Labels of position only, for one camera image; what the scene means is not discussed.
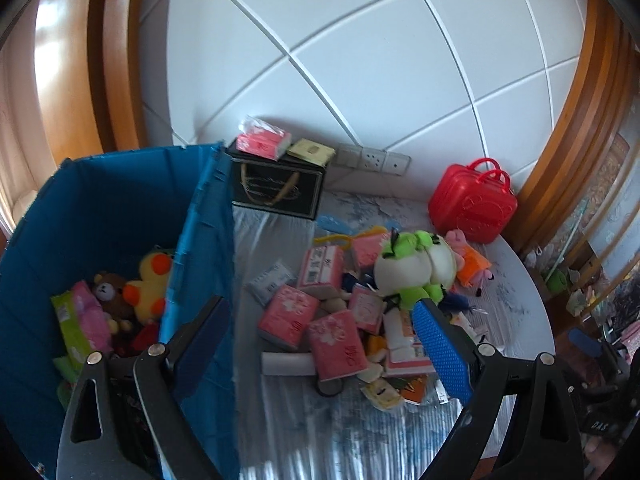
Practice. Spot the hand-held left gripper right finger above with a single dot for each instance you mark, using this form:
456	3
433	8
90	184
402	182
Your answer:
442	350

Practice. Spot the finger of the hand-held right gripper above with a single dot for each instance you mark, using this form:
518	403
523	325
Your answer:
582	340

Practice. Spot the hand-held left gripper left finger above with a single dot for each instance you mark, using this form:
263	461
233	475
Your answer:
200	355

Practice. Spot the blue plastic storage container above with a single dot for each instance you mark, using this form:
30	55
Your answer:
100	220

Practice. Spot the white small packet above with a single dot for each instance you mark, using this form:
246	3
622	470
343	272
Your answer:
400	329

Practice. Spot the orange packet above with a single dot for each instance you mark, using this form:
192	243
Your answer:
415	392

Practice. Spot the dark blue plush toy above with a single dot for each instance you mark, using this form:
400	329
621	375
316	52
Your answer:
457	301

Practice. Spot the red soft toy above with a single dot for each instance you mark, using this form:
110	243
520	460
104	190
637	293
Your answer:
145	340

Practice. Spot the green plastic toy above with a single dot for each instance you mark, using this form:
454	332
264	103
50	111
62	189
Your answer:
556	280

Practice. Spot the yellow small packet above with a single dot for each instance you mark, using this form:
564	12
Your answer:
382	394

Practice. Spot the yellow duck plush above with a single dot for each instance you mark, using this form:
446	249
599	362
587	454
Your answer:
147	290

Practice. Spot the green frog plush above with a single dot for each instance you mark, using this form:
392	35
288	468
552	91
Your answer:
405	270

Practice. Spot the pink pig plush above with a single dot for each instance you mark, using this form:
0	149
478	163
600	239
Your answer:
472	262

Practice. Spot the white grey tissue pack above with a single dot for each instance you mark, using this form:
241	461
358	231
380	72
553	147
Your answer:
272	282

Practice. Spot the brown bear plush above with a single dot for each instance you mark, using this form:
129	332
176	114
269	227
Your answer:
112	292

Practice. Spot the pile of pink tissue packs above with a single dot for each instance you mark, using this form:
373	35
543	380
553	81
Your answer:
335	350

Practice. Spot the light pink tissue pack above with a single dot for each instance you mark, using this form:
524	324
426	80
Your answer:
90	315

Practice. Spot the black round item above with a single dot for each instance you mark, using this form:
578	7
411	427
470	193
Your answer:
330	389

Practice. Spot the green tissue pack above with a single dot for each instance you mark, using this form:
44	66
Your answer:
67	330

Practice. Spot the red mini suitcase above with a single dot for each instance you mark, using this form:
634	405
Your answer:
470	205

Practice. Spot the black gold printed box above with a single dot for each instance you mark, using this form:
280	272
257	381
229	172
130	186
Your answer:
270	185

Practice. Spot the wrapped pink tissue pack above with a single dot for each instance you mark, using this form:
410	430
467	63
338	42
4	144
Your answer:
260	142

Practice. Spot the yellow flat packet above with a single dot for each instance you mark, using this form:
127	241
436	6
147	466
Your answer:
310	151

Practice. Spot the pale pink curtain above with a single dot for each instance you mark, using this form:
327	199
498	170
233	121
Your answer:
20	125

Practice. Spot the wooden curved frame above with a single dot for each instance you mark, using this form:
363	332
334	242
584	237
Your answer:
575	125

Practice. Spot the wooden door frame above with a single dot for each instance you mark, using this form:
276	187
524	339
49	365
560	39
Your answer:
105	60

